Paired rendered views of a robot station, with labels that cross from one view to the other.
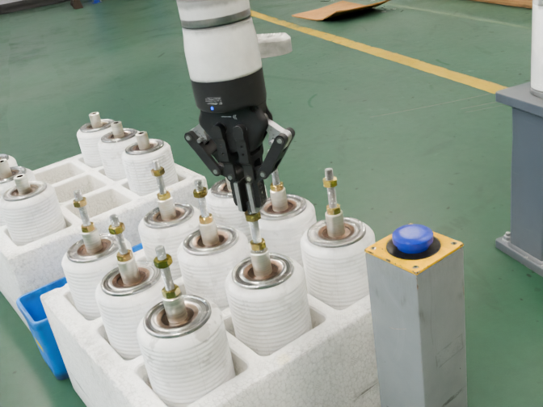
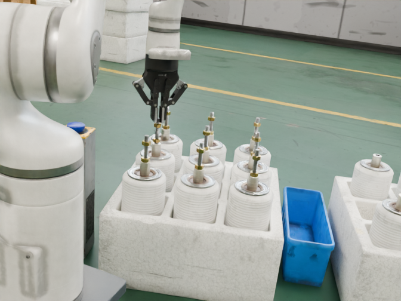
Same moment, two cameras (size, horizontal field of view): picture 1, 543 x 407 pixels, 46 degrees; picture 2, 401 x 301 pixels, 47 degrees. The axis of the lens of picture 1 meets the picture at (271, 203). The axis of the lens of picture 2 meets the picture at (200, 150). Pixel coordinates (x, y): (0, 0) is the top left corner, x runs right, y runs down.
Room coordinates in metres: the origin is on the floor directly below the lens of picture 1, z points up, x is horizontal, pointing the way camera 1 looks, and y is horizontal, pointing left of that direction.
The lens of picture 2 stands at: (1.38, -0.74, 0.67)
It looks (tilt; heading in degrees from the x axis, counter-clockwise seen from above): 21 degrees down; 128
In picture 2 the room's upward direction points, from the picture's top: 6 degrees clockwise
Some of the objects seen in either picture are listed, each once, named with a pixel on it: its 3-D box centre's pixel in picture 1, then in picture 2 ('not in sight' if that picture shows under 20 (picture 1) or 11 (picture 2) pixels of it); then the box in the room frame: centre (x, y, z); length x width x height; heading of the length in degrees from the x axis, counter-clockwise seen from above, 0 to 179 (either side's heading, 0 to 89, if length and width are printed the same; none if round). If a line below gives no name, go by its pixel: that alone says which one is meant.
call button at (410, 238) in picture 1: (413, 241); (76, 128); (0.55, -0.13, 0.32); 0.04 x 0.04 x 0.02
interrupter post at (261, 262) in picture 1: (261, 262); (156, 149); (0.66, 0.02, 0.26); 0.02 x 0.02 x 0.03
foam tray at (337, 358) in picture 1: (232, 337); (197, 219); (0.76, 0.09, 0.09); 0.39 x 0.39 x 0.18; 33
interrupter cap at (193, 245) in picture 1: (211, 241); (203, 160); (0.76, 0.09, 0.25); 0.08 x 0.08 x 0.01
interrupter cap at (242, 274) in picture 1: (263, 271); (156, 154); (0.66, 0.02, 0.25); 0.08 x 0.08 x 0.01
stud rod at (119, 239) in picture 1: (120, 242); (210, 126); (0.69, 0.19, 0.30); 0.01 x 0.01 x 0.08
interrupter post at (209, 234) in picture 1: (208, 232); (204, 155); (0.76, 0.09, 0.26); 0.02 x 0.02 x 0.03
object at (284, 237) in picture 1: (289, 262); (194, 217); (0.82, -0.01, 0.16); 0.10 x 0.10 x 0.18
